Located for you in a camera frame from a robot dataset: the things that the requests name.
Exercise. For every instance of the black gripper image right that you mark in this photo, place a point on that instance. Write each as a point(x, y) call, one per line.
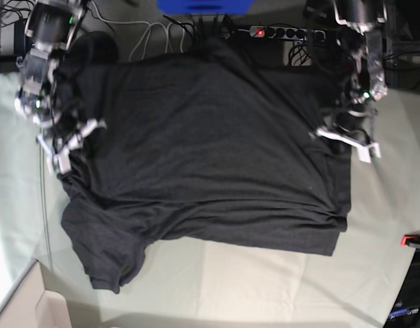
point(347, 126)

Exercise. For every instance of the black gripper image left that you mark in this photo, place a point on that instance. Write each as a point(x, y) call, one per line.
point(60, 124)

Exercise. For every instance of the dark grey t-shirt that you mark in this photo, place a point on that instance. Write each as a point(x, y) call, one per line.
point(202, 145)

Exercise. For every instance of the robot arm image left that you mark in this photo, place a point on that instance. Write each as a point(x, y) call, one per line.
point(47, 95)

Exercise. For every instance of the black round stool seat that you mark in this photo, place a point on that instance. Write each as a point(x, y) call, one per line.
point(96, 47)

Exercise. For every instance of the black power strip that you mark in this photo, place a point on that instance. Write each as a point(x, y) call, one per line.
point(293, 34)

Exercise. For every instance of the right red black clamp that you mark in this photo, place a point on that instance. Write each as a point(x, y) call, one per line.
point(411, 240)

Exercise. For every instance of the blue box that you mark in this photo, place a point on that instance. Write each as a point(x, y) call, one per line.
point(204, 6)

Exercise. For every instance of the beige plastic bin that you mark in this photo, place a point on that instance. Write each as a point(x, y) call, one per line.
point(30, 304)

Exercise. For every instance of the light green table cloth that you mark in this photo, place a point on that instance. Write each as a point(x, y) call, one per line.
point(192, 283)

